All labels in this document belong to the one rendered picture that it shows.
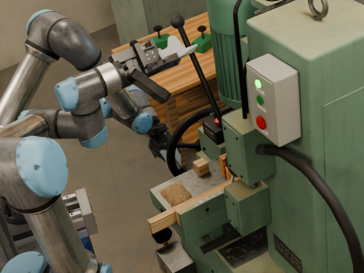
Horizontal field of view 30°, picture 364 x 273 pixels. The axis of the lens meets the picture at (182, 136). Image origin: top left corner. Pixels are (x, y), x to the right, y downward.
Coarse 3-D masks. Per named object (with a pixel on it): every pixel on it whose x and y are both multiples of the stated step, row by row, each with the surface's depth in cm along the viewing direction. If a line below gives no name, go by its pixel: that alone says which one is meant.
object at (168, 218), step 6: (228, 180) 191; (216, 186) 190; (204, 192) 189; (192, 198) 188; (180, 204) 186; (168, 210) 185; (174, 210) 185; (156, 216) 184; (162, 216) 184; (168, 216) 184; (174, 216) 185; (150, 222) 182; (156, 222) 183; (162, 222) 184; (168, 222) 185; (174, 222) 186; (150, 228) 184; (156, 228) 184; (162, 228) 185
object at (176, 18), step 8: (176, 16) 166; (176, 24) 166; (184, 32) 167; (184, 40) 167; (192, 56) 167; (200, 72) 167; (200, 80) 168; (208, 88) 167; (208, 96) 168; (216, 104) 168; (216, 112) 168; (256, 184) 166
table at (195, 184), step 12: (204, 156) 213; (216, 168) 203; (168, 180) 201; (180, 180) 201; (192, 180) 200; (204, 180) 199; (216, 180) 198; (156, 192) 198; (192, 192) 196; (156, 204) 199; (168, 204) 193; (216, 216) 188; (180, 228) 186; (192, 228) 186; (204, 228) 188; (216, 228) 190; (192, 240) 188
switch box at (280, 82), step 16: (256, 64) 135; (272, 64) 134; (272, 80) 130; (288, 80) 131; (256, 96) 138; (272, 96) 132; (288, 96) 133; (256, 112) 141; (272, 112) 134; (288, 112) 135; (256, 128) 144; (272, 128) 137; (288, 128) 137
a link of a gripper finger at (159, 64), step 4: (168, 56) 165; (172, 56) 165; (176, 56) 165; (160, 60) 165; (164, 60) 165; (168, 60) 165; (172, 60) 165; (156, 64) 165; (160, 64) 165; (164, 64) 165; (152, 68) 166; (156, 68) 166
